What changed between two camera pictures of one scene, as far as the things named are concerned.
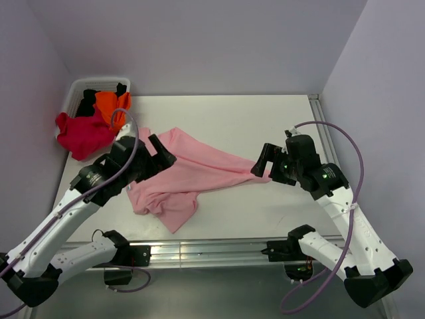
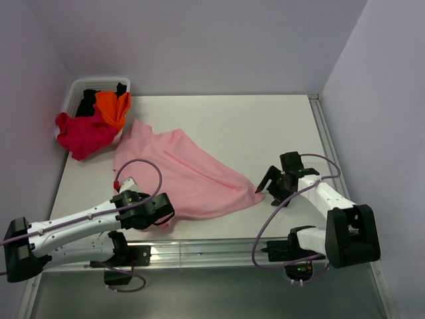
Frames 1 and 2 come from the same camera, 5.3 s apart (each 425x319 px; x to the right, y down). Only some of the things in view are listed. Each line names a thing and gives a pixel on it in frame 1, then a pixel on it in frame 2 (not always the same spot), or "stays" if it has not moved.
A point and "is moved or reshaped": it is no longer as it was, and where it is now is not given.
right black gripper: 274,153 -> 273,173
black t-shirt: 85,106 stays
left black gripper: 161,161 -> 150,223
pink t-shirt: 170,193 is moved or reshaped
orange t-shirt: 113,109 stays
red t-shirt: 85,137 stays
